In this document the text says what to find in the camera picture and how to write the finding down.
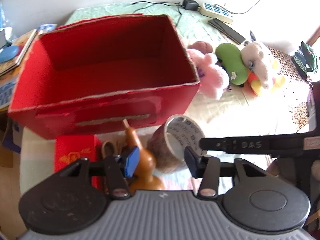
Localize packing tape roll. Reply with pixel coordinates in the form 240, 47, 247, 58
147, 114, 208, 173

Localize black charger cable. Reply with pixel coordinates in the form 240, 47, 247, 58
132, 1, 185, 27

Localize mint green quilted blanket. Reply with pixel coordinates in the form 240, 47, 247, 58
64, 2, 225, 48

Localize orange brown gourd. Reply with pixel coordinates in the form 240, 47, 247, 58
122, 119, 166, 191

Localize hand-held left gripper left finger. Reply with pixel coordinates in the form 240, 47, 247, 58
54, 146, 140, 201

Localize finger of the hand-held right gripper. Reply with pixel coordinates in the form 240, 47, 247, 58
199, 133, 307, 158

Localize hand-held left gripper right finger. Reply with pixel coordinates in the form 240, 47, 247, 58
184, 146, 269, 200

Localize large red cardboard box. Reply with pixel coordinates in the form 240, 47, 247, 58
7, 14, 201, 140

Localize pink plush toy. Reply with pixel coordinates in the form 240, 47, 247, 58
187, 49, 230, 100

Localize blue glasses case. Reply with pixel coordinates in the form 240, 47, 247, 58
0, 45, 20, 62

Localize white and yellow plush toy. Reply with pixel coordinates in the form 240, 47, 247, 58
240, 31, 286, 97

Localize leopard print blanket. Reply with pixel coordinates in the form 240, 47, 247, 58
264, 45, 312, 132

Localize black smartphone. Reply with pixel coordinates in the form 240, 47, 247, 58
208, 18, 247, 45

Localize small red gift box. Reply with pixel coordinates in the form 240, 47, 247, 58
54, 134, 104, 190

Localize orange cover book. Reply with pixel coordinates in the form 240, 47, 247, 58
10, 29, 38, 64

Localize white blue power strip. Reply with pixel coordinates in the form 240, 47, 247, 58
199, 2, 234, 25

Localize dusty rose plush toy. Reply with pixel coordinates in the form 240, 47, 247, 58
188, 41, 213, 55

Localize green plush toy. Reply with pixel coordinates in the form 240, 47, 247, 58
215, 43, 249, 86

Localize black charger adapter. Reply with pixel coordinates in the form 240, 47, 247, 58
182, 0, 200, 11

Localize green plaid fabric item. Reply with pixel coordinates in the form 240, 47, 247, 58
293, 41, 320, 82

